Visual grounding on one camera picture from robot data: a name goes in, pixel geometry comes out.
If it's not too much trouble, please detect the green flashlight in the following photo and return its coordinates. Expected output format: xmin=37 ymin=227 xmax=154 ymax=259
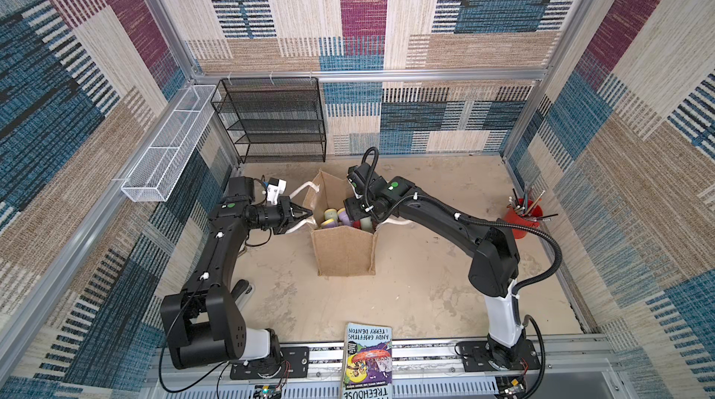
xmin=324 ymin=208 xmax=339 ymax=221
xmin=359 ymin=218 xmax=374 ymax=233

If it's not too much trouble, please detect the brown jute tote bag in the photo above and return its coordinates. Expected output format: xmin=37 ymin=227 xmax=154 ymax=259
xmin=289 ymin=170 xmax=378 ymax=277

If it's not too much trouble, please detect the purple flashlight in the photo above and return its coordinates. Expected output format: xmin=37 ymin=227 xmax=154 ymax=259
xmin=337 ymin=208 xmax=352 ymax=227
xmin=320 ymin=218 xmax=339 ymax=229

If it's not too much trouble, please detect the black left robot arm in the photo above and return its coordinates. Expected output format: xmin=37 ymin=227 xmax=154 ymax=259
xmin=160 ymin=177 xmax=312 ymax=376

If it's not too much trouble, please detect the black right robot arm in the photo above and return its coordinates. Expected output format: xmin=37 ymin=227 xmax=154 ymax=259
xmin=344 ymin=162 xmax=529 ymax=370

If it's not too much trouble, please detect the black white stapler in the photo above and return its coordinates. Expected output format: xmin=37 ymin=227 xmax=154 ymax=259
xmin=231 ymin=279 xmax=254 ymax=310

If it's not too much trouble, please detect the red pen cup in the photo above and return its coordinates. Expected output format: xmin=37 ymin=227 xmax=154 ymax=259
xmin=503 ymin=185 xmax=559 ymax=229

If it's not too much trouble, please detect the colourful treehouse book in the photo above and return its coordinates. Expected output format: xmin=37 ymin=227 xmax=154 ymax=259
xmin=340 ymin=323 xmax=394 ymax=399

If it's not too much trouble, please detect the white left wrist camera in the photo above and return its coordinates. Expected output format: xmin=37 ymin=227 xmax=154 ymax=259
xmin=264 ymin=177 xmax=287 ymax=205

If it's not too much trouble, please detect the black wire shelf rack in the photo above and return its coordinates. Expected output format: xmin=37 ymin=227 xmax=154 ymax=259
xmin=212 ymin=78 xmax=327 ymax=164

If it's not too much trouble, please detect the white mesh wall basket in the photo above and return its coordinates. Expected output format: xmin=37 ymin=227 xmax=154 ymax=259
xmin=121 ymin=85 xmax=216 ymax=203

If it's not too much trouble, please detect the black corrugated cable hose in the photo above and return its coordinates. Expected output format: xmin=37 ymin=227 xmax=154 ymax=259
xmin=359 ymin=146 xmax=563 ymax=399

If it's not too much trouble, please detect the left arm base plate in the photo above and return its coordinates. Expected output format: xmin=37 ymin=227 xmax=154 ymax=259
xmin=229 ymin=346 xmax=310 ymax=381

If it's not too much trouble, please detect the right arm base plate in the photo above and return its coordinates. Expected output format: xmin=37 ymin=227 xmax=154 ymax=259
xmin=455 ymin=338 xmax=542 ymax=372

